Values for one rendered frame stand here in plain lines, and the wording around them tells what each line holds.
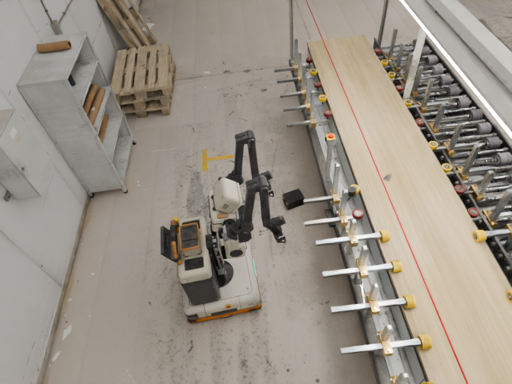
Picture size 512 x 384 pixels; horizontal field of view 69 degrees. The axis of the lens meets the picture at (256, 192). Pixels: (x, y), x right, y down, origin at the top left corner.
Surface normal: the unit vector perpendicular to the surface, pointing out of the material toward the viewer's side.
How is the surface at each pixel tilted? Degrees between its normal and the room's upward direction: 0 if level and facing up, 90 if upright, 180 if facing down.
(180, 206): 0
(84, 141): 90
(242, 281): 0
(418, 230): 0
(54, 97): 90
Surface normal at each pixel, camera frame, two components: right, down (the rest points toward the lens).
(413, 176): -0.09, -0.65
